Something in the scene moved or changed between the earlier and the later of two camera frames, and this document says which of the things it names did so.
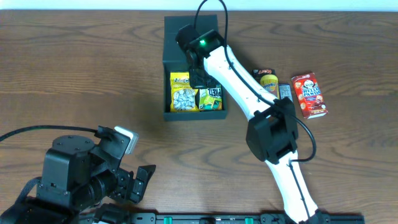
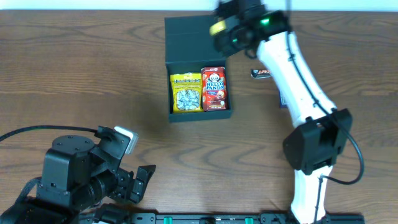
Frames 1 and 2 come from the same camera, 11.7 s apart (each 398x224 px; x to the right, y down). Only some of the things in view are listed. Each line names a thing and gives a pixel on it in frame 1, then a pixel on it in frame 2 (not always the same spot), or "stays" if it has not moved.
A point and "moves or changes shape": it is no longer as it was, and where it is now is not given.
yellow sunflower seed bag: [183, 98] stays
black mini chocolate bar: [257, 73] stays
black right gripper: [200, 78] to [224, 34]
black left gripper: [134, 187] stays
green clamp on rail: [168, 220] stays
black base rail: [225, 218] stays
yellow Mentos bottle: [270, 82] to [217, 27]
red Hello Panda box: [309, 95] moves or changes shape
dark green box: [175, 60] stays
